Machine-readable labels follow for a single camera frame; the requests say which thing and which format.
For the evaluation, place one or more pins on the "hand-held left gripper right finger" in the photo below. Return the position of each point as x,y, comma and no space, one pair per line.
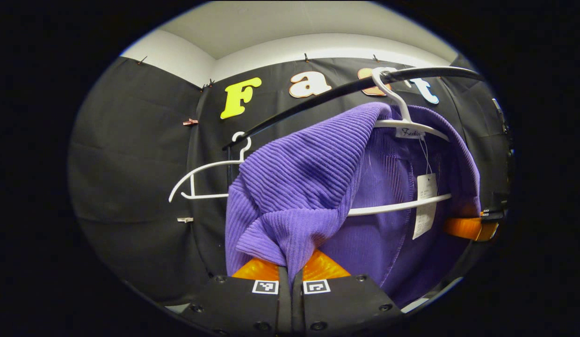
298,309

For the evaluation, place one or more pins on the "purple ribbed jacket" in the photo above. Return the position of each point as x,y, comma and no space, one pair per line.
299,187

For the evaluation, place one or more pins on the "black clothes rack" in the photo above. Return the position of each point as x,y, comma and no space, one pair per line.
425,71

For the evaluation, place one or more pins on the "white hanger with label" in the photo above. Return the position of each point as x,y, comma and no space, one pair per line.
393,206

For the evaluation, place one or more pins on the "white clip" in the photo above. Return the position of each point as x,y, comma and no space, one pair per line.
185,219

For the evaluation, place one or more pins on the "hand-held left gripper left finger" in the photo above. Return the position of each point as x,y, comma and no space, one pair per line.
284,304

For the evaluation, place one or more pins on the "pink clip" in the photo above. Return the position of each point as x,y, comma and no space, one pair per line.
190,122

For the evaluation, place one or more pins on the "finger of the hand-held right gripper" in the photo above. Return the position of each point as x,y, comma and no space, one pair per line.
467,229

